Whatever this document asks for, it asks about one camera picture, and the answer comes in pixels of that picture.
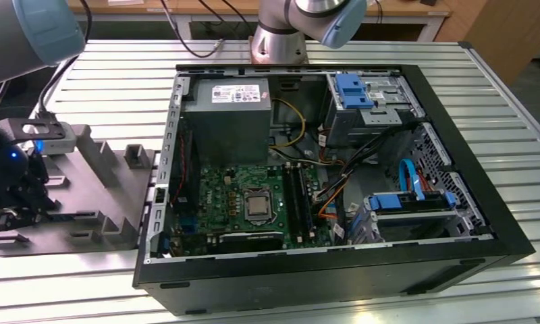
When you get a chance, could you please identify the grey parts rack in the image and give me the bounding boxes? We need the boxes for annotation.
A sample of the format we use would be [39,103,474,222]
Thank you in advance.
[0,124,162,259]

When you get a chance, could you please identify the green motherboard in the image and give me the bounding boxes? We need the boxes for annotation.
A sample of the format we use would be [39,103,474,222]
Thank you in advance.
[164,163,339,256]

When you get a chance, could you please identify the grey power supply unit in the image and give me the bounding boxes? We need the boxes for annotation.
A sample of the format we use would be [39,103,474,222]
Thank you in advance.
[182,78,274,166]

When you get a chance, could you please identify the black CPU socket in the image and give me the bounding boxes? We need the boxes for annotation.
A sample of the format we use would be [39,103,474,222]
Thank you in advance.
[242,188,277,227]

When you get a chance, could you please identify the silver CPU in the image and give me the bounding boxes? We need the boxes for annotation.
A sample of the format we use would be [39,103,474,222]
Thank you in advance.
[246,195,271,217]

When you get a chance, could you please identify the wooden desk white legs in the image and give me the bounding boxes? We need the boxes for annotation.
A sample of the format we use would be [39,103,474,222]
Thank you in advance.
[67,0,454,43]

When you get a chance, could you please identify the black graphics card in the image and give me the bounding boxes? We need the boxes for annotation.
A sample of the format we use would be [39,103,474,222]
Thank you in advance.
[218,231,285,252]

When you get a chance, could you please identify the black PC case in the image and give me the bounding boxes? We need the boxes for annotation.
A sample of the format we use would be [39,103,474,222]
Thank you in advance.
[132,63,537,317]

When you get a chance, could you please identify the blue drive carrier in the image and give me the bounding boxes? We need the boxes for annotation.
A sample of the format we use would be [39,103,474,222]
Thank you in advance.
[335,73,374,111]

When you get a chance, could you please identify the metal drive cage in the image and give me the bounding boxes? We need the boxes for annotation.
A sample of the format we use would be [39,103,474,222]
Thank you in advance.
[326,72,427,146]

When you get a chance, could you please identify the hard disk in blue carrier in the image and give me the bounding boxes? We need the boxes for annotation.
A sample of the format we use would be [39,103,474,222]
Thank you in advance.
[369,192,457,214]

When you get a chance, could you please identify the metal disk bay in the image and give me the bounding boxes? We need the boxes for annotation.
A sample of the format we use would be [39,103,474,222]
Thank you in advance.
[363,194,495,244]

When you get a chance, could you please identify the wooden cabinet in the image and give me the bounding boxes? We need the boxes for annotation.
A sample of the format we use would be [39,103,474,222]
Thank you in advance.
[434,0,540,85]

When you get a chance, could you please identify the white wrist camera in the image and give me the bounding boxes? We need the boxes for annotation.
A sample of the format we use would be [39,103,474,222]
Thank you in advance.
[27,121,79,155]

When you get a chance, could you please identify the black camera cable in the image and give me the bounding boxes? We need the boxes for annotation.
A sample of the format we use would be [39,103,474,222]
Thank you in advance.
[38,0,94,117]

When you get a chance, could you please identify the black cable silver plug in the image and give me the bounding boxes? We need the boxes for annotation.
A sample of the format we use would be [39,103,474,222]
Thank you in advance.
[159,0,254,58]

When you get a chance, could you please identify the yellow wire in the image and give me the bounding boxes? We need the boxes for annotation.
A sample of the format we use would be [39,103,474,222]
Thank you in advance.
[270,97,307,149]

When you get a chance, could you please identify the orange wire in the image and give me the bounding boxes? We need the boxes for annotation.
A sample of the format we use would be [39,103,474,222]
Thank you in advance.
[318,198,345,220]

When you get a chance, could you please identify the black wire bundle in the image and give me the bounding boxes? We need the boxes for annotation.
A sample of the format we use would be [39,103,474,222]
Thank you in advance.
[315,124,423,203]

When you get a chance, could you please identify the blue flat data wire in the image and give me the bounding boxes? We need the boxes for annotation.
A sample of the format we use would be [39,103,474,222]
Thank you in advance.
[398,158,429,203]

